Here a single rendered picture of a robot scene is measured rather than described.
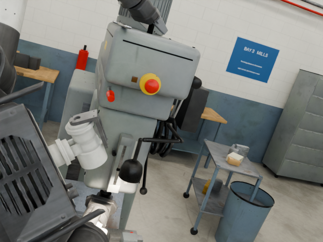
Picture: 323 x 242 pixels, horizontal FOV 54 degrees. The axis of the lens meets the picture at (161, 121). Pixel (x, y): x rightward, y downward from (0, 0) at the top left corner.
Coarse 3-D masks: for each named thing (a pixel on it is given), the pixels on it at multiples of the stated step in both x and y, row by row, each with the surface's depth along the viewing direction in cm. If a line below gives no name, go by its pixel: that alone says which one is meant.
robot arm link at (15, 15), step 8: (0, 0) 63; (8, 0) 64; (16, 0) 65; (24, 0) 67; (0, 8) 63; (8, 8) 64; (16, 8) 65; (24, 8) 68; (0, 16) 63; (8, 16) 64; (16, 16) 65; (8, 24) 64; (16, 24) 65
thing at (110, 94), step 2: (108, 86) 97; (110, 86) 97; (108, 88) 94; (110, 88) 94; (108, 90) 92; (110, 90) 89; (108, 92) 88; (110, 92) 88; (112, 92) 88; (106, 94) 89; (108, 94) 87; (110, 94) 86; (112, 94) 87; (108, 96) 85; (110, 96) 85; (112, 96) 85; (108, 98) 85; (110, 98) 85; (112, 98) 85; (114, 98) 86; (108, 100) 86; (110, 100) 85; (112, 100) 85
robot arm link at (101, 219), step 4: (92, 208) 107; (96, 208) 105; (100, 208) 107; (88, 212) 107; (100, 216) 107; (104, 216) 109; (92, 220) 99; (96, 220) 100; (100, 220) 107; (104, 220) 108; (96, 224) 100; (100, 224) 104; (104, 224) 108; (100, 228) 102; (104, 228) 108
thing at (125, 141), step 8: (120, 136) 107; (128, 136) 106; (120, 144) 105; (128, 144) 105; (120, 152) 106; (128, 152) 107; (120, 160) 107; (112, 168) 108; (120, 168) 108; (112, 176) 108; (112, 184) 109; (112, 192) 110
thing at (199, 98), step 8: (192, 88) 140; (200, 88) 140; (192, 96) 140; (200, 96) 140; (184, 104) 146; (192, 104) 141; (200, 104) 142; (184, 112) 143; (192, 112) 142; (200, 112) 143; (176, 120) 151; (184, 120) 143; (192, 120) 143; (184, 128) 144; (192, 128) 145
